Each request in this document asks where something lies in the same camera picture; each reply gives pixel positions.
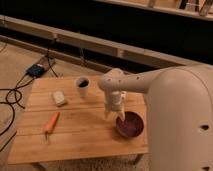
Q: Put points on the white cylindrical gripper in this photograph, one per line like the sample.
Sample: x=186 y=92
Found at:
x=114 y=102

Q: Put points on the blue power box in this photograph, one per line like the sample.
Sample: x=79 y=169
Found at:
x=35 y=71

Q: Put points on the wooden slatted table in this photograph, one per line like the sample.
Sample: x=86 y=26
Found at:
x=81 y=130

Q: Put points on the orange toy carrot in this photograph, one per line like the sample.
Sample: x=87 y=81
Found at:
x=49 y=127

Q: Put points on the wooden rail frame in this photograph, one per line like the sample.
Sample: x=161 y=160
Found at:
x=119 y=50

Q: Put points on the dark purple ceramic bowl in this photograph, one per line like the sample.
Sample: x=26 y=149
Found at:
x=131 y=127

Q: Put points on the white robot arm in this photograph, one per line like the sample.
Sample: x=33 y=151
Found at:
x=179 y=104

